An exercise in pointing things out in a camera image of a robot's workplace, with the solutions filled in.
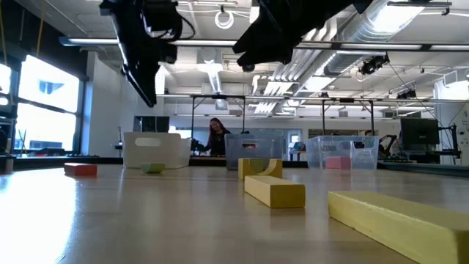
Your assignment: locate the yellow arch block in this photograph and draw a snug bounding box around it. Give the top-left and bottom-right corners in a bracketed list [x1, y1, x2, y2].
[237, 158, 284, 180]

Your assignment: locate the white cable coil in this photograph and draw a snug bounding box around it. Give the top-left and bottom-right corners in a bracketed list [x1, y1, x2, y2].
[214, 10, 235, 30]

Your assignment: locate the yellow short rectangular block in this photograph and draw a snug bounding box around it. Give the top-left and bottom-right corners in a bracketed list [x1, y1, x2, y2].
[244, 175, 306, 209]

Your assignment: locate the green half-round block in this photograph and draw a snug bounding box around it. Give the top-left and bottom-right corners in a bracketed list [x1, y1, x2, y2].
[140, 163, 166, 175]

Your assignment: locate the blue-grey translucent plastic bin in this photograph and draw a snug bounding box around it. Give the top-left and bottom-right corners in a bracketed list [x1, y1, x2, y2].
[224, 133, 285, 171]

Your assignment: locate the black left camera cable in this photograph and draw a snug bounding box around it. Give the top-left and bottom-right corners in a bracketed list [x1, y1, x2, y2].
[174, 12, 196, 41]

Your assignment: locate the black equipment stand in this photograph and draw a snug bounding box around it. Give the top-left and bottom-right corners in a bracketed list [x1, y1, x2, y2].
[437, 123, 462, 159]

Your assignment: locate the black ceiling camera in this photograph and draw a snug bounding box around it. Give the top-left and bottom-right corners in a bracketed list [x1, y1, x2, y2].
[395, 89, 418, 100]
[358, 54, 391, 76]

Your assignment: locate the white plastic bin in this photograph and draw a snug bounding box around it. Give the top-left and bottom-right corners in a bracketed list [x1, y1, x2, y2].
[122, 131, 192, 170]

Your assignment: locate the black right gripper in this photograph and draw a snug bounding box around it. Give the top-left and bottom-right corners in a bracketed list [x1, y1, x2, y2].
[232, 0, 324, 68]

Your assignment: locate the red cube block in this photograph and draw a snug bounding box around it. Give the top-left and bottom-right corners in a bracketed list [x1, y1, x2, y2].
[325, 156, 353, 171]

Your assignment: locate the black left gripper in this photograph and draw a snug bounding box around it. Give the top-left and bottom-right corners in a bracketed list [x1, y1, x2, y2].
[108, 6, 178, 109]

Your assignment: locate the grey cylinder stand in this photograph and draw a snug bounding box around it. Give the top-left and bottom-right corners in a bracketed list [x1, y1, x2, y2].
[0, 155, 15, 175]

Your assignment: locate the large window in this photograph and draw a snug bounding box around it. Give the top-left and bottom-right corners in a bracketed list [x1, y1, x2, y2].
[0, 54, 87, 153]

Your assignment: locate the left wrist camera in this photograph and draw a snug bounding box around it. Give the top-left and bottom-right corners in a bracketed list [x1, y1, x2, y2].
[141, 0, 183, 40]

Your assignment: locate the long ceiling light strip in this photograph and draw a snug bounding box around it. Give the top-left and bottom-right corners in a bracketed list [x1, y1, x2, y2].
[340, 43, 423, 51]
[58, 36, 122, 46]
[175, 39, 239, 47]

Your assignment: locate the yellow long rectangular block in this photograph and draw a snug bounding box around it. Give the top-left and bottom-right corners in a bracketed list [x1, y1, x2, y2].
[328, 191, 469, 264]

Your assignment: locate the yellow hanging strap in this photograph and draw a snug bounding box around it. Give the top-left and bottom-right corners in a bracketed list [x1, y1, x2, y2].
[35, 0, 46, 58]

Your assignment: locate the clear plastic bin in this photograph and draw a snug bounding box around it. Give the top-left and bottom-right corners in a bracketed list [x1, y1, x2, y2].
[306, 136, 380, 171]

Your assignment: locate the black metal workstation frame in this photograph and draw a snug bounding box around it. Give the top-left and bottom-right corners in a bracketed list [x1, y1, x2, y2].
[190, 94, 247, 140]
[321, 97, 375, 137]

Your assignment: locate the brown background desk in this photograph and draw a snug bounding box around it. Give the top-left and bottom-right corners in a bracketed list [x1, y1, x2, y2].
[189, 155, 227, 167]

